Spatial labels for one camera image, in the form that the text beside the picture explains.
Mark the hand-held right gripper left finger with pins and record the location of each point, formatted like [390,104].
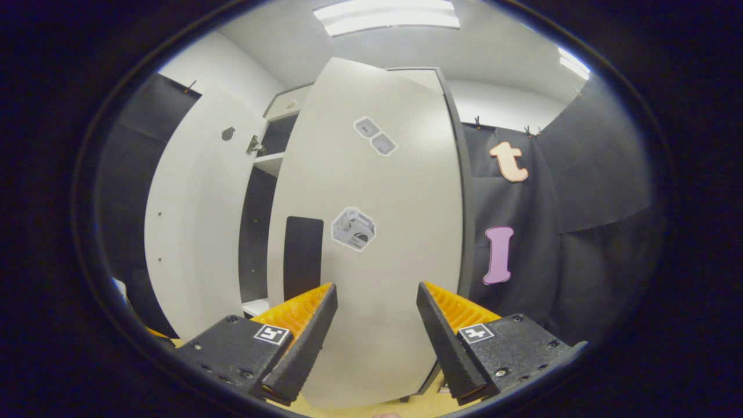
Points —
[307,342]

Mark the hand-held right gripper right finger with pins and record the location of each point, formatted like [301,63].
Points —
[450,348]

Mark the white shoe cabinet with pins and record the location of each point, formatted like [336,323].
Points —
[255,232]

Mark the metal door hinge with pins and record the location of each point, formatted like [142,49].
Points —
[255,145]

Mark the small ceiling light panel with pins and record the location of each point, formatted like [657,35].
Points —
[574,64]

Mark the long ceiling light panel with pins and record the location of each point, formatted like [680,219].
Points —
[386,16]

